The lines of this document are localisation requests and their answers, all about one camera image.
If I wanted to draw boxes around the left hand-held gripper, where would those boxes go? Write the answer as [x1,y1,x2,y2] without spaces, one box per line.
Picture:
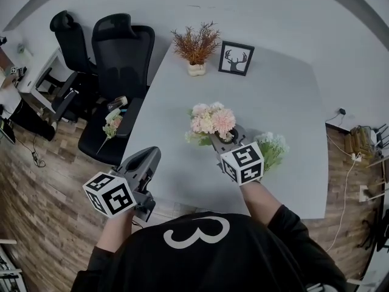
[82,146,162,223]

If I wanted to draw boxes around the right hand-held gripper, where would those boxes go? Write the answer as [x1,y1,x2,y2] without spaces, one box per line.
[209,125,264,186]

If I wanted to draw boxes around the pink flower bouquet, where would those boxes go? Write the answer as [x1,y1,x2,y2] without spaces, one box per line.
[184,101,236,147]

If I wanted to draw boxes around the white green flower bouquet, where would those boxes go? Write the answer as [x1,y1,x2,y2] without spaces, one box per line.
[253,131,290,173]

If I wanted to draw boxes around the person's right forearm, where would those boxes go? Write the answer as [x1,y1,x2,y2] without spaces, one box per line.
[239,179,283,224]

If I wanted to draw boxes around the person's left forearm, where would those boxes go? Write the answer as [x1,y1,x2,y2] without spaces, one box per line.
[97,210,134,254]

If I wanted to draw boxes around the small pink white bouquet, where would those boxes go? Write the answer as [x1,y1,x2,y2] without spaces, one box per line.
[96,108,124,156]

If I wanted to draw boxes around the clear glass jar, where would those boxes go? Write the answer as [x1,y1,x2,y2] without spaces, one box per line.
[106,96,128,111]

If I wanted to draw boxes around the black framed deer picture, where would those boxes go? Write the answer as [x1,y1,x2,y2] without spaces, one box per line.
[218,40,255,77]

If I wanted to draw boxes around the rust plant in cream pot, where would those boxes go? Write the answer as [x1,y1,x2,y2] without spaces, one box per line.
[170,21,222,77]

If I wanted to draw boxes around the black mesh office chair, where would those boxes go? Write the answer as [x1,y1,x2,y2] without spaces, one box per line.
[35,10,100,124]
[77,13,156,167]

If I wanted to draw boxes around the person's black shirt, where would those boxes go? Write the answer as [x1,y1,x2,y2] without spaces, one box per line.
[70,204,349,292]

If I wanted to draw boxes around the stack of cardboard boxes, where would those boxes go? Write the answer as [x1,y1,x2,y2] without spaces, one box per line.
[345,126,374,158]

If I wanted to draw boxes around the white side desk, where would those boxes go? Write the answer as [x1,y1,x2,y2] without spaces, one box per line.
[18,46,64,111]

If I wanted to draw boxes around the wooden legged chair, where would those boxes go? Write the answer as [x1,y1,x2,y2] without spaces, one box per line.
[363,155,389,202]

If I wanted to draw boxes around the white router black antennas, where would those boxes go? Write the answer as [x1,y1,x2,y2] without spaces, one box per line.
[369,124,389,149]

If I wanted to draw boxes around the black swivel chair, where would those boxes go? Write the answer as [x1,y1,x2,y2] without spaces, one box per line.
[358,207,389,254]

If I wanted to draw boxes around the black floor cable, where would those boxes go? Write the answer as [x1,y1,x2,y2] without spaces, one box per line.
[29,132,47,169]

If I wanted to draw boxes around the long white cable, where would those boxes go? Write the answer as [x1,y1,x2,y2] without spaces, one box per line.
[325,155,361,252]

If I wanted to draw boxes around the white wire rack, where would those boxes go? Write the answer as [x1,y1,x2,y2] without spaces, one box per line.
[0,238,24,292]

